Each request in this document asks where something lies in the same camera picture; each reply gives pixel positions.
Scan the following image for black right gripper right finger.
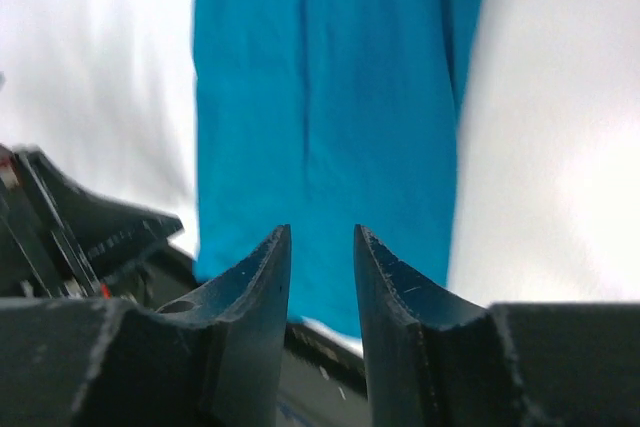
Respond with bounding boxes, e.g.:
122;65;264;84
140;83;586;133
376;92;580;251
354;226;639;426

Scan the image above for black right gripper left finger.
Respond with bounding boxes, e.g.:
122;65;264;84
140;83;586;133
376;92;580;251
1;225;291;426

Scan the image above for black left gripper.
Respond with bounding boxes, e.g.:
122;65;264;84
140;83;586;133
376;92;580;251
1;146;183;298

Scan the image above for bright blue t-shirt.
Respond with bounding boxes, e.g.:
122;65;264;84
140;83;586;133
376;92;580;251
193;0;482;337

